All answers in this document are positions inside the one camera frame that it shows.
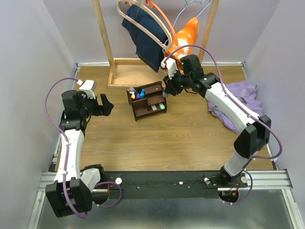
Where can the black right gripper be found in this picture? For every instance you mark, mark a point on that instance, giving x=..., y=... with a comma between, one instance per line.
x=169, y=88

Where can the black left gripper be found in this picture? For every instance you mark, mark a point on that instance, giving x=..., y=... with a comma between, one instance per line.
x=105, y=109

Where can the small green bottle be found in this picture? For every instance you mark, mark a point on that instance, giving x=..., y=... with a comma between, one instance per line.
x=161, y=106

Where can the brown wooden desk organizer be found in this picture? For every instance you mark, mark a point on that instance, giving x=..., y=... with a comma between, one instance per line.
x=153, y=96

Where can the black highlighter blue cap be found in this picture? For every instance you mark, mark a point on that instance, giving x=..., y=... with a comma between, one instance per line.
x=142, y=96

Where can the black teal pen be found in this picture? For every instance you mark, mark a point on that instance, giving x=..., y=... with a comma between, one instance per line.
x=133, y=90

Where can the blue grey cylinder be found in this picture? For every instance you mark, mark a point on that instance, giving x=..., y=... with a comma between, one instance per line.
x=165, y=95

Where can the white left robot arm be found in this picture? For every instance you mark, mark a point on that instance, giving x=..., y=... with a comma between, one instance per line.
x=71, y=191

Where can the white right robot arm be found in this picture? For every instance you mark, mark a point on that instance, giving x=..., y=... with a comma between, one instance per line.
x=253, y=129

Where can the dark blue jeans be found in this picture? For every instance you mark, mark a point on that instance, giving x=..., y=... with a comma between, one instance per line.
x=146, y=49

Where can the wooden clothes rack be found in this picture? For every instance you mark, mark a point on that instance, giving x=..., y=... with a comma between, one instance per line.
x=125, y=72

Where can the orange white cloth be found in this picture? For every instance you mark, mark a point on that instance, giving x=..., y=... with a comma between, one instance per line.
x=187, y=35

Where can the purple cloth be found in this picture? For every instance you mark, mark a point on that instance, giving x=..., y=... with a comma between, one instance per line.
x=233, y=105

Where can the orange plastic hanger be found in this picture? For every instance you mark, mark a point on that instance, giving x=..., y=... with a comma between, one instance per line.
x=147, y=6

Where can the beige wooden hanger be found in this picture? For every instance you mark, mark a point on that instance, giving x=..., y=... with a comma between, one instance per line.
x=124, y=7

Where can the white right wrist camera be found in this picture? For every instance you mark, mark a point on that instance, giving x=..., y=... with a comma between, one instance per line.
x=169, y=64

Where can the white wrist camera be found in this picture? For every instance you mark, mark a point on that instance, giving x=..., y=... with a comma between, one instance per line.
x=169, y=64
x=88, y=86

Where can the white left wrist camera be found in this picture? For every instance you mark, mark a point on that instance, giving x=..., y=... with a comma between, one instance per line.
x=88, y=86

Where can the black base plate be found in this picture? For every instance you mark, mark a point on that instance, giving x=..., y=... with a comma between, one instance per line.
x=173, y=184

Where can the light blue wire hanger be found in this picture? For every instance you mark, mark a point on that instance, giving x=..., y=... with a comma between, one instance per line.
x=201, y=6

